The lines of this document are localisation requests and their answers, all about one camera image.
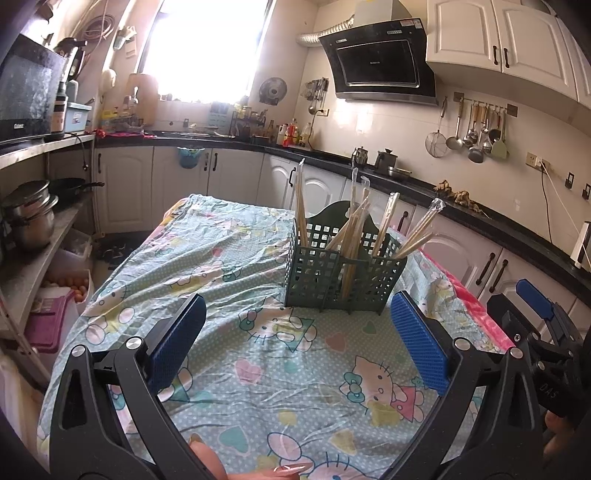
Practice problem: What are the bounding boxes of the black range hood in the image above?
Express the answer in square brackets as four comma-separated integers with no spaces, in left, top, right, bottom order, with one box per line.
[318,18,438,108]

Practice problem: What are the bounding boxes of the condiment bottles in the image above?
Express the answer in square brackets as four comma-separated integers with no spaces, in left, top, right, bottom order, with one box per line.
[274,117,315,148]

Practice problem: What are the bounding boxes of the pink plastic box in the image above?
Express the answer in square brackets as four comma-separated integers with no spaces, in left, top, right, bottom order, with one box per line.
[25,295,77,354]

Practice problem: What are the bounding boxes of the steel skimmer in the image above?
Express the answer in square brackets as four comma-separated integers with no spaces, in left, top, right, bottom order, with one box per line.
[467,106,485,163]

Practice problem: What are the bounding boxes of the small hanging kitchen utensils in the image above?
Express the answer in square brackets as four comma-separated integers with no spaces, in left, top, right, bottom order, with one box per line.
[305,78,329,116]

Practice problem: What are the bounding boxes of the black frying pan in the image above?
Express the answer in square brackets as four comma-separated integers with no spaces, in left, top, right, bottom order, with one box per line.
[48,178,106,201]

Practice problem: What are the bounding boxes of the blue plastic box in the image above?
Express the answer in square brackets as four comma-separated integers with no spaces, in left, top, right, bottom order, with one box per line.
[65,102,93,134]

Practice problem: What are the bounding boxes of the wall utensil rail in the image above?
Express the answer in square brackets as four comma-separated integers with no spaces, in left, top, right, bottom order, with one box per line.
[452,92,519,116]

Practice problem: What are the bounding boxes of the white countertop device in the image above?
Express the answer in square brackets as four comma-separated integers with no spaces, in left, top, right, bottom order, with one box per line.
[570,222,591,271]

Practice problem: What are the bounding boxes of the carton of eggs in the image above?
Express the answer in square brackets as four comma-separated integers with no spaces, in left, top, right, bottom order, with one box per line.
[44,272,90,303]

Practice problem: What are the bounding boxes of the metal shelf rack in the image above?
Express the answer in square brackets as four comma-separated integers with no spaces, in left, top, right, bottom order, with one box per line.
[0,131,98,384]

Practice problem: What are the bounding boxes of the white power cable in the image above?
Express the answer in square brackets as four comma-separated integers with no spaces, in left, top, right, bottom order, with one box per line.
[545,164,583,232]

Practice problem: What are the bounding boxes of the person's left hand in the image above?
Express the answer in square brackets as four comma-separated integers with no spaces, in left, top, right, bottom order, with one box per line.
[188,438,311,480]

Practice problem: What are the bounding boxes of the teal storage box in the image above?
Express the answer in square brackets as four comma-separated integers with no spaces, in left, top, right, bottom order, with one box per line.
[209,102,234,127]

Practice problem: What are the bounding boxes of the green plastic utensil basket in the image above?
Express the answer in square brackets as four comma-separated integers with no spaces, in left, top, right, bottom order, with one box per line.
[284,199,408,315]

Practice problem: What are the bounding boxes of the green spatula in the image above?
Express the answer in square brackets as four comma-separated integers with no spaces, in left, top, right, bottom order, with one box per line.
[490,111,509,161]

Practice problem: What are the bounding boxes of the ginger roots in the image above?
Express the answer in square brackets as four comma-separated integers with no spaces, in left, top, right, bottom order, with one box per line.
[434,179,490,215]

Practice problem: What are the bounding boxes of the stacked steel pots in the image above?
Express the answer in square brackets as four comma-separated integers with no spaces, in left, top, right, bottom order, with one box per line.
[0,180,60,252]

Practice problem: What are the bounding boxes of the small wall fan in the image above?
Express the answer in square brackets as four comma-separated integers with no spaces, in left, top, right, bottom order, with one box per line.
[259,77,287,104]

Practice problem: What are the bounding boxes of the cartoon cat printed cloth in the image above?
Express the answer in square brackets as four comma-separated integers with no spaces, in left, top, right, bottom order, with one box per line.
[37,194,513,480]

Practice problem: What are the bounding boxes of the pink fleece blanket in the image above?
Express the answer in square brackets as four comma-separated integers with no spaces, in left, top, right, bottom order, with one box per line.
[418,249,518,356]

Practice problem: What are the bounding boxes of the spice rack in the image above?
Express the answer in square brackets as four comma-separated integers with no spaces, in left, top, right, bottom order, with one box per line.
[231,105,269,139]

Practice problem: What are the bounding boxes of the steel pot with lid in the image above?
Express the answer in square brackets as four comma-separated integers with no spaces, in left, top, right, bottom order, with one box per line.
[375,148,411,178]

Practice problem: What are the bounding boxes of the silver exhaust duct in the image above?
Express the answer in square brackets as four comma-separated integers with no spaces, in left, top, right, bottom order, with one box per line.
[295,21,356,47]

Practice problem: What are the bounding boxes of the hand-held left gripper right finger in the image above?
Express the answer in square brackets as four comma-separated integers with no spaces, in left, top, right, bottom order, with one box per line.
[390,291,543,480]

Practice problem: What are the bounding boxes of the bunch of chopsticks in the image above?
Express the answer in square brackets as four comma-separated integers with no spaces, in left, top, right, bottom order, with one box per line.
[293,158,446,296]

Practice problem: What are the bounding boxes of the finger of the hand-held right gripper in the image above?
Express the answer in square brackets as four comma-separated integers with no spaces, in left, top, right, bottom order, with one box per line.
[487,293,536,352]
[516,278,580,340]

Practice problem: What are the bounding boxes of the dark sauce bottle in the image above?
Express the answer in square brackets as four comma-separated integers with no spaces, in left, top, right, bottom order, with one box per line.
[51,82,69,139]

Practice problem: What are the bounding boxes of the person's right hand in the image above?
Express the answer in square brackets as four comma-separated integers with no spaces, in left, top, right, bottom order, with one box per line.
[542,408,575,457]

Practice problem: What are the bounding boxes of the black power cable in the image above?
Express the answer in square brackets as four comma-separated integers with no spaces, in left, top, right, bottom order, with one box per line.
[541,168,555,243]

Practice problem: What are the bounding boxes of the black kitchen countertop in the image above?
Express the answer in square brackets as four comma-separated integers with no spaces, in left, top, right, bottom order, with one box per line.
[95,130,591,282]

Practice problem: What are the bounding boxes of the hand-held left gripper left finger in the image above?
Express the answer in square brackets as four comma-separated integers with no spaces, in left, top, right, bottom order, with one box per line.
[48,293,208,480]

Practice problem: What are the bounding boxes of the kitchen window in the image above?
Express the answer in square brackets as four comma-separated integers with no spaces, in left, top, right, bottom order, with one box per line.
[139,0,273,104]

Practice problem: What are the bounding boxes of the coiled hose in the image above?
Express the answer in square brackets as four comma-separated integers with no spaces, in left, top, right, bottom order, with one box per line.
[83,14,116,44]

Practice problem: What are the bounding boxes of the black microwave oven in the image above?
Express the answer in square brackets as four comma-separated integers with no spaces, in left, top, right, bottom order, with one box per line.
[0,33,70,151]

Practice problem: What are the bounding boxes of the white wall cabinets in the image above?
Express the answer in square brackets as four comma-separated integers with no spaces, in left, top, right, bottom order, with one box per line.
[425,0,591,123]

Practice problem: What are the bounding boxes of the blue hanging basket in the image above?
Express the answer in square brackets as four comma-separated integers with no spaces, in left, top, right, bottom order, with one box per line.
[178,146,204,171]

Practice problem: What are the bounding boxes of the steel ladle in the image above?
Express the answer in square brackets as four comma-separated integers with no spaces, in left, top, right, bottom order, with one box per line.
[445,99,465,151]

